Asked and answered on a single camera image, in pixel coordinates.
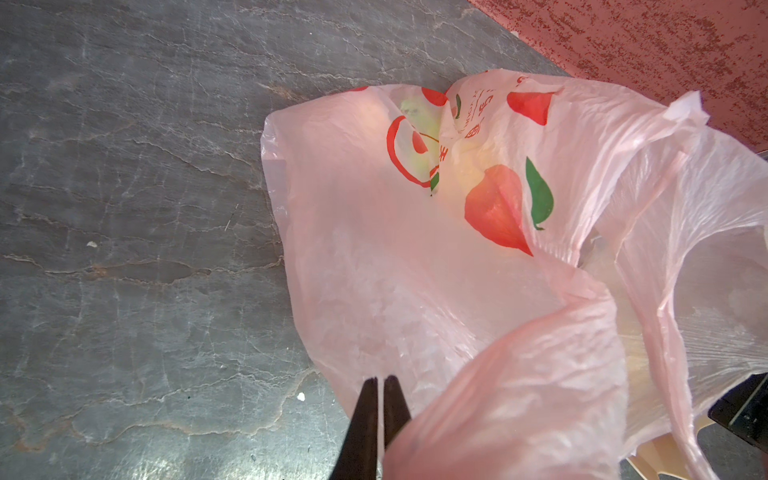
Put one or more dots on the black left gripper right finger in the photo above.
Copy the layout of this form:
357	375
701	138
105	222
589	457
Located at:
396	413

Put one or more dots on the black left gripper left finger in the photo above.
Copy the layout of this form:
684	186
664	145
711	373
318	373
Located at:
358	457

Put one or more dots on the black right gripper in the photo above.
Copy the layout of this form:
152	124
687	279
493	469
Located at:
743	411

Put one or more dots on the pink plastic bag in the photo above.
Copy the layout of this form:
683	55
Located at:
557	271

